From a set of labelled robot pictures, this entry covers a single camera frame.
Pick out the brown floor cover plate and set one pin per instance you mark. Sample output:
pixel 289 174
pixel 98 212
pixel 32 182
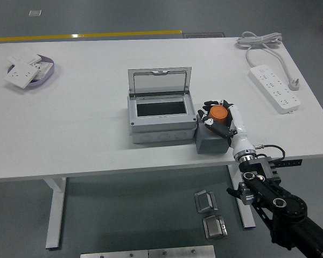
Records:
pixel 204 35

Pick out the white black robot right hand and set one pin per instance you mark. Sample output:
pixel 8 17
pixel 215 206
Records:
pixel 241 134

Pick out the orange cylinder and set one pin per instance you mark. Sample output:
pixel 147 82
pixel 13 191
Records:
pixel 218 114

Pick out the black table control panel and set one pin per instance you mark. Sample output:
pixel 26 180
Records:
pixel 293 162

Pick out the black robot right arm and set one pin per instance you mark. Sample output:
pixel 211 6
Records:
pixel 285 204

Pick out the grey cube with round hole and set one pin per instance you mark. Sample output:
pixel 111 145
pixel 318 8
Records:
pixel 210 145

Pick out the white table leg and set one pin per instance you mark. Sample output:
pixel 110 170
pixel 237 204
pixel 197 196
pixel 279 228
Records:
pixel 55 215
pixel 235 177

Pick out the open metal floor block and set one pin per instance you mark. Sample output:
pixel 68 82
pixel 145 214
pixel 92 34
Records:
pixel 206 201

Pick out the small grey floor square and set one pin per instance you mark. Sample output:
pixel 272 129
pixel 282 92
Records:
pixel 35 13

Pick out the small printed socket plate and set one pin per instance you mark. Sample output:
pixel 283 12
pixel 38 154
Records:
pixel 44 68

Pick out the white wall switch plate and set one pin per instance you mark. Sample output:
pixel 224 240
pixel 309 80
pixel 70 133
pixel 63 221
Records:
pixel 24 58

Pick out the purple oval tray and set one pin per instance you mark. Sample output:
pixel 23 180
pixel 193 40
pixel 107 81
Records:
pixel 41 82

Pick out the metal base plate with screws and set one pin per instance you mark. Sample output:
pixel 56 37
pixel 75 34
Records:
pixel 180 252

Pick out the grey junction box with lid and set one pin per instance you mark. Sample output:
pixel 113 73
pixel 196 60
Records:
pixel 161 125

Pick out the long metal base plate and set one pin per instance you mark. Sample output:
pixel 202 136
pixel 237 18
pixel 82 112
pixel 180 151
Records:
pixel 113 254

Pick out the yellow floor tape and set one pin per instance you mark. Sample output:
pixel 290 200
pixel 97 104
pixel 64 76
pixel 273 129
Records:
pixel 97 34

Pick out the large white wall socket plate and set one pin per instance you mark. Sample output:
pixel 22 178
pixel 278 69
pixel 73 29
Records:
pixel 20 75

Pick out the closed metal floor block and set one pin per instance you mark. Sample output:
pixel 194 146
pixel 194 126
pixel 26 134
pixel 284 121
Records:
pixel 215 227

